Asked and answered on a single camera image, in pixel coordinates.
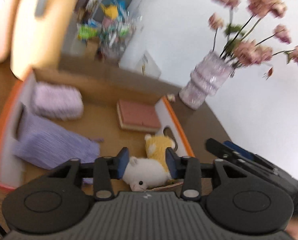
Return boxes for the white plush bunny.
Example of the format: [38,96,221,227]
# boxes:
[122,157,172,192]

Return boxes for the yellow plush toy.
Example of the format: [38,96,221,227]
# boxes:
[145,134,176,172]

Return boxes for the pink sponge block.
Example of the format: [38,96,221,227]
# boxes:
[116,100,161,133]

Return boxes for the purple knit cloth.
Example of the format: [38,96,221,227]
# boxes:
[13,111,100,170]

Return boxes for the left human hand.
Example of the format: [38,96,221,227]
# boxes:
[285,216,298,240]

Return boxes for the purple glitter vase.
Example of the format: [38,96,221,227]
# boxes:
[179,52,234,110]

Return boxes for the red cardboard box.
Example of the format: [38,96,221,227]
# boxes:
[0,55,193,191]

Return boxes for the lilac folded towel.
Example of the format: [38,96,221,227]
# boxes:
[31,82,84,120]

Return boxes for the dried pink flowers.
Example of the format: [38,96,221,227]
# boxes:
[207,0,298,81]

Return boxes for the white router box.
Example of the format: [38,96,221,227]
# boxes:
[119,50,161,79]

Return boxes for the clutter pile on floor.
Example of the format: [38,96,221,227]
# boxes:
[77,0,142,62]

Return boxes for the yellow thermos jug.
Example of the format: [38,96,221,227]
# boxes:
[10,0,76,81]

